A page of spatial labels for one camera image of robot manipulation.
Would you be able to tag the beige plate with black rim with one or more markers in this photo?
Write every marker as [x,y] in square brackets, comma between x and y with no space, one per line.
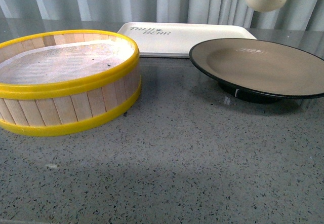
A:
[260,71]

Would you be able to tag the white rectangular bear tray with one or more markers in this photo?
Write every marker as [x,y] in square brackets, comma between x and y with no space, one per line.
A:
[174,40]

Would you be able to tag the white steamer liner cloth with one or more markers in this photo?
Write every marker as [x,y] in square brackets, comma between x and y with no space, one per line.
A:
[64,62]

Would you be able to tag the grey pleated curtain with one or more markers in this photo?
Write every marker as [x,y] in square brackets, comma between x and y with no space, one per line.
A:
[294,15]

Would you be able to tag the wooden steamer with yellow rims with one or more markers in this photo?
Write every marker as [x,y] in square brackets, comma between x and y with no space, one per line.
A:
[68,107]

